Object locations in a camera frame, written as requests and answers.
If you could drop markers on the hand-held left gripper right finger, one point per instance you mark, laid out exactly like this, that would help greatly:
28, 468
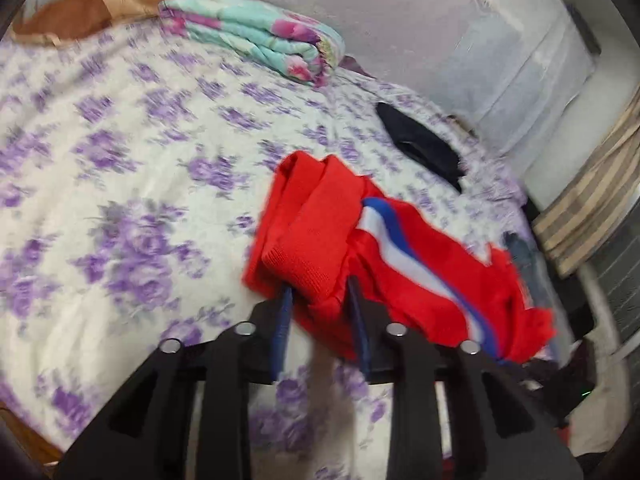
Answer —
361, 332

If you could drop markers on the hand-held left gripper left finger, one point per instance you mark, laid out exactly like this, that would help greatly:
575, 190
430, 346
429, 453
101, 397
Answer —
281, 332

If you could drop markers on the red pants with striped side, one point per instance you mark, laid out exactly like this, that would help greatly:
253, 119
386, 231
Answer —
320, 210

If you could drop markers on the dark navy pants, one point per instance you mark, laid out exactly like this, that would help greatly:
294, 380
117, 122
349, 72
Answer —
420, 140

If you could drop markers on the beige striped cloth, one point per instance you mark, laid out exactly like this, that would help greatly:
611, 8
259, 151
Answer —
590, 200

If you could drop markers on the folded teal pink floral blanket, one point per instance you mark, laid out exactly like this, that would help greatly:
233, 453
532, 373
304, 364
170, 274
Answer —
260, 35

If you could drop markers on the white lace cover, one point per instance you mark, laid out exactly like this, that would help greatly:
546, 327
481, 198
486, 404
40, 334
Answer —
425, 35

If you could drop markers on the golden brown satin cloth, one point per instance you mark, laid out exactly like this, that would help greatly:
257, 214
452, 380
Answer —
75, 17

